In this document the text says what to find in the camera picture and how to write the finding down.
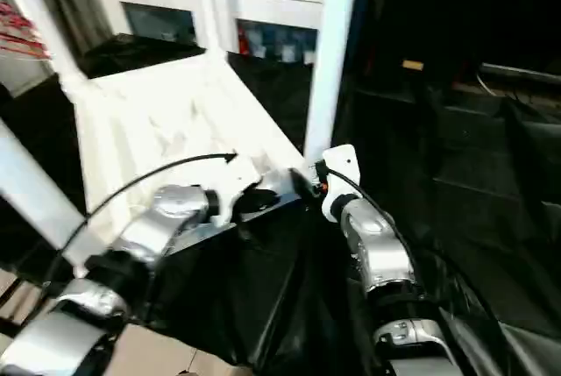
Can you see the white plastic table leg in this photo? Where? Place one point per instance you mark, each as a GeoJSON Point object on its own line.
{"type": "Point", "coordinates": [35, 192]}
{"type": "Point", "coordinates": [208, 8]}
{"type": "Point", "coordinates": [331, 43]}
{"type": "Point", "coordinates": [44, 21]}

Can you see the white plastic table top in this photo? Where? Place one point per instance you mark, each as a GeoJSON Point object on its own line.
{"type": "Point", "coordinates": [153, 100]}

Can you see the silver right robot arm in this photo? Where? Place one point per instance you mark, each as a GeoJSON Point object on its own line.
{"type": "Point", "coordinates": [381, 253]}

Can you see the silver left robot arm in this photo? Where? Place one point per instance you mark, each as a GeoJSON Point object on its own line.
{"type": "Point", "coordinates": [175, 205]}

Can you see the black mat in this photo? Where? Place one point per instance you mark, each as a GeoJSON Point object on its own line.
{"type": "Point", "coordinates": [460, 196]}

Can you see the small tan label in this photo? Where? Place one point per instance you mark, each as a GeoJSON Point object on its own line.
{"type": "Point", "coordinates": [413, 65]}

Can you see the long dark bar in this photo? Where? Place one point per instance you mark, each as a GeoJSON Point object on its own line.
{"type": "Point", "coordinates": [521, 73]}

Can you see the grey curtain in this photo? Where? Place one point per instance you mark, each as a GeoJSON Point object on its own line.
{"type": "Point", "coordinates": [83, 3]}

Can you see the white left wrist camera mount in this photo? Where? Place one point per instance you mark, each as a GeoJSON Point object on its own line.
{"type": "Point", "coordinates": [245, 174]}

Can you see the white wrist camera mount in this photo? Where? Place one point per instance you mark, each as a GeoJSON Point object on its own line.
{"type": "Point", "coordinates": [346, 161]}
{"type": "Point", "coordinates": [245, 174]}

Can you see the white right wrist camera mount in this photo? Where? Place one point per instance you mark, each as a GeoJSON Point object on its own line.
{"type": "Point", "coordinates": [346, 161]}

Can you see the black folding stand frame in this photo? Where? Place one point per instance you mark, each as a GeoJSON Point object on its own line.
{"type": "Point", "coordinates": [9, 328]}

